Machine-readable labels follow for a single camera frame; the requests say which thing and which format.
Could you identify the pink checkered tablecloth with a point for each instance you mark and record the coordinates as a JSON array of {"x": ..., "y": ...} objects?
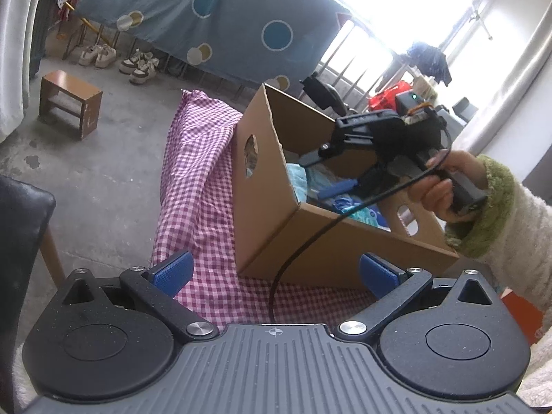
[{"x": 196, "y": 213}]

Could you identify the teal wet wipes pack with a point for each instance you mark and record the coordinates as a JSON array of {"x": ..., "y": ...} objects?
[{"x": 369, "y": 215}]

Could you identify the small wooden stool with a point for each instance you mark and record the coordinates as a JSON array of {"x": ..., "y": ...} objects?
[{"x": 76, "y": 97}]

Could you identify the brown cardboard box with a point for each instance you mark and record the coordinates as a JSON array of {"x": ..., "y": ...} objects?
[{"x": 270, "y": 224}]

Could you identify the green cuffed sleeve forearm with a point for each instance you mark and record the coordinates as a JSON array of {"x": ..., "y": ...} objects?
[{"x": 512, "y": 235}]

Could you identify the white fluffy cushion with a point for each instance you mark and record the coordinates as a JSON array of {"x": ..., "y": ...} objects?
[{"x": 535, "y": 388}]

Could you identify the white shoes pair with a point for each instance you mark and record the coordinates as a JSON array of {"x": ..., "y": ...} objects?
[
  {"x": 139, "y": 67},
  {"x": 101, "y": 56}
]

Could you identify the white curtain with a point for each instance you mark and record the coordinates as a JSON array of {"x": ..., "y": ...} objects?
[{"x": 17, "y": 23}]

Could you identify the red plastic bag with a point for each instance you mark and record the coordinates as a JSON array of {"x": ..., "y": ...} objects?
[{"x": 387, "y": 99}]

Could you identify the black wooden chair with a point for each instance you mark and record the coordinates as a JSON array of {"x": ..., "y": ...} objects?
[{"x": 25, "y": 215}]

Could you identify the blue face mask packet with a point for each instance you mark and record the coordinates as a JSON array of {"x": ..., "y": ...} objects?
[{"x": 309, "y": 182}]

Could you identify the white shoes pair right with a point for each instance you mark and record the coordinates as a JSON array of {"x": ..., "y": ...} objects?
[{"x": 139, "y": 67}]

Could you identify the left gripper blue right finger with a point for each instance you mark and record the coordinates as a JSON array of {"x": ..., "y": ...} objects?
[{"x": 396, "y": 291}]

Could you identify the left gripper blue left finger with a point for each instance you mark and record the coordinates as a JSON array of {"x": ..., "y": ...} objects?
[{"x": 153, "y": 290}]

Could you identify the white shoes pair left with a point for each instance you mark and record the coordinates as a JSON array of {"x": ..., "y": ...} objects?
[{"x": 101, "y": 56}]

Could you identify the person right hand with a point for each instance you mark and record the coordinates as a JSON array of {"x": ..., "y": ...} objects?
[{"x": 436, "y": 195}]

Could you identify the blue patterned hanging sheet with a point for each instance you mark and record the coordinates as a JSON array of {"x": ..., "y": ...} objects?
[{"x": 250, "y": 42}]

